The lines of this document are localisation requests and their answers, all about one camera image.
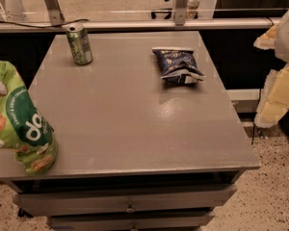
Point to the grey drawer cabinet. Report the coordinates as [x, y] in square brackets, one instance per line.
[120, 126]

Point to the green soda can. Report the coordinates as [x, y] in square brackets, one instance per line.
[79, 44]

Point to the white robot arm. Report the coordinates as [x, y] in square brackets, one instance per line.
[282, 40]

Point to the lower grey drawer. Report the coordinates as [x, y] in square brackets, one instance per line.
[133, 222]

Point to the white base ledge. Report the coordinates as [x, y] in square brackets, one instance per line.
[244, 101]

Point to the green snack bag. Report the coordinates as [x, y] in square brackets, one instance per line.
[23, 129]

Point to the upper grey drawer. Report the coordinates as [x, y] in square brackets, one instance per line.
[124, 201]

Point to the blue chip bag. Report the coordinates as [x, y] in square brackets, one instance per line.
[178, 65]

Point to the grey drawer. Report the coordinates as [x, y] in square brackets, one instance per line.
[133, 222]
[124, 201]

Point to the metal rail barrier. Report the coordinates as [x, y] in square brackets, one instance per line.
[117, 15]

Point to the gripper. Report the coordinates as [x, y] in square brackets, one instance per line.
[288, 38]

